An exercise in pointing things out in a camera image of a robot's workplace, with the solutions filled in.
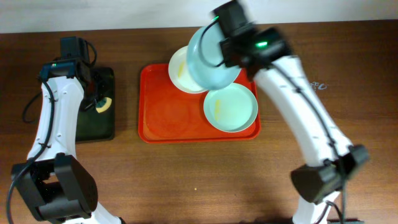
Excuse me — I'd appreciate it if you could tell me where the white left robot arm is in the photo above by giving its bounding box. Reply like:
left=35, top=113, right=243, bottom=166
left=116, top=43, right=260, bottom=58
left=10, top=37, right=123, bottom=223

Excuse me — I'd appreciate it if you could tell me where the light blue plate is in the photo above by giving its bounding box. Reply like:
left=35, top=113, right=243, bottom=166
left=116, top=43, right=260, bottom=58
left=203, top=83, right=259, bottom=133
left=187, top=24, right=241, bottom=90

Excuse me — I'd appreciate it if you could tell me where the black plastic tray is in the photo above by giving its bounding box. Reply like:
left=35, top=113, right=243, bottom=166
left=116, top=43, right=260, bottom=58
left=75, top=67, right=116, bottom=142

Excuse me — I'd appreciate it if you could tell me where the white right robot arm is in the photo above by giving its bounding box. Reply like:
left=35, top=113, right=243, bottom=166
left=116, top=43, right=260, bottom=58
left=213, top=1, right=369, bottom=223

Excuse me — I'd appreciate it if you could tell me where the yellow green sponge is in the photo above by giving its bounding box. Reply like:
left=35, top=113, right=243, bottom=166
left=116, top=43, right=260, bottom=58
left=95, top=97, right=112, bottom=113

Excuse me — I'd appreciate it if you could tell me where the red serving tray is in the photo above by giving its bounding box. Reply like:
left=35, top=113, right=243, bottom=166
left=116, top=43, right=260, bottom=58
left=138, top=63, right=261, bottom=144

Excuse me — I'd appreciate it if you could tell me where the white plate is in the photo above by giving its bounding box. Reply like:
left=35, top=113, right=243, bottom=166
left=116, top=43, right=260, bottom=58
left=168, top=46, right=206, bottom=94

